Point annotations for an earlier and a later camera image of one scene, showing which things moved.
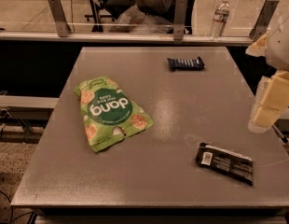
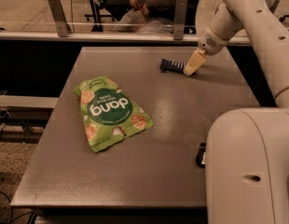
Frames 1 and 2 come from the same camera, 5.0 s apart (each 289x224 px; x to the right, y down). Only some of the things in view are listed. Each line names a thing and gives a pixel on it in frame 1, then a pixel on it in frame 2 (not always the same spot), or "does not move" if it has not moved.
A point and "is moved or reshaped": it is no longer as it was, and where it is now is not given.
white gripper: [282, 46] to [212, 45]
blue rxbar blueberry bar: [196, 63] is moved or reshaped
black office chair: [106, 1] does not move
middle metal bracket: [181, 7] does not move
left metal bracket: [59, 15] does not move
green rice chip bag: [107, 111] does not move
